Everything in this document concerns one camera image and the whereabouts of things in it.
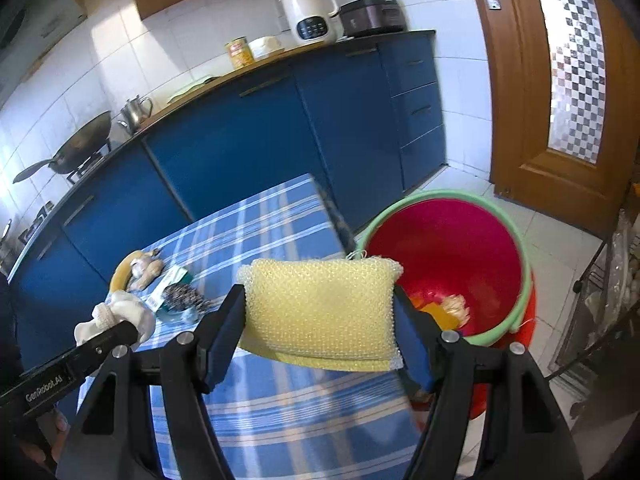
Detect cream paper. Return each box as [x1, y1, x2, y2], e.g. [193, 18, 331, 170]
[440, 295, 470, 327]

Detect steel kettle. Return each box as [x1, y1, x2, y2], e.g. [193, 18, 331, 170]
[118, 96, 154, 136]

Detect orange mesh bag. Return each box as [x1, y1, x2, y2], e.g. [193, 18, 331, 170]
[410, 295, 427, 311]

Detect white green package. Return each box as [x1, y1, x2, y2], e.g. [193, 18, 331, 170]
[145, 266, 193, 312]

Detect black wire rack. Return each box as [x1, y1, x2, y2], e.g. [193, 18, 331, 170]
[547, 210, 639, 425]

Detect white electric kettle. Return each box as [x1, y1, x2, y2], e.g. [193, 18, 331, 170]
[276, 0, 340, 46]

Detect banana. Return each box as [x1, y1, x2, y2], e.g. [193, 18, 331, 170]
[110, 250, 152, 292]

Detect blue plaid tablecloth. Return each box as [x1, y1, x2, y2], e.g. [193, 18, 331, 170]
[136, 174, 420, 479]

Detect yellow tin can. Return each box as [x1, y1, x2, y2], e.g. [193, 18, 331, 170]
[226, 37, 255, 70]

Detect range hood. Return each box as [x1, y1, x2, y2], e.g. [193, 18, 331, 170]
[1, 0, 87, 104]

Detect dark rice cooker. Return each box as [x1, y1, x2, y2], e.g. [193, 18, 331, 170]
[338, 0, 407, 38]

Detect person's left hand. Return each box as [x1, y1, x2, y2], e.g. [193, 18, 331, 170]
[16, 408, 70, 469]

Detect teal scrubber dish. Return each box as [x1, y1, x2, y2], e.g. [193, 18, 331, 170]
[155, 304, 201, 324]

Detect black wok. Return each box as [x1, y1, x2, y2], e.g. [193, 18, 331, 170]
[13, 110, 112, 183]

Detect steel wool scrubber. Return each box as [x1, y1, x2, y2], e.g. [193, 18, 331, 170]
[162, 284, 214, 312]

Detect yellow ribbed cloth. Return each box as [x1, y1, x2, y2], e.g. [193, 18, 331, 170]
[420, 302, 461, 330]

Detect wooden door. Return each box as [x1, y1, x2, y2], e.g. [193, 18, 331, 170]
[476, 0, 639, 237]

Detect blue kitchen cabinets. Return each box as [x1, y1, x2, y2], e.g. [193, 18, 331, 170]
[9, 30, 445, 363]

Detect pale yellow mesh sponge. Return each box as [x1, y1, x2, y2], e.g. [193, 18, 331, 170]
[236, 257, 404, 373]

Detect white cloth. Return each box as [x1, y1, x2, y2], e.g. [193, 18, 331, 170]
[74, 290, 156, 350]

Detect red bin with green rim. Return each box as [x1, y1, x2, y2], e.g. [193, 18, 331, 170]
[354, 188, 537, 421]

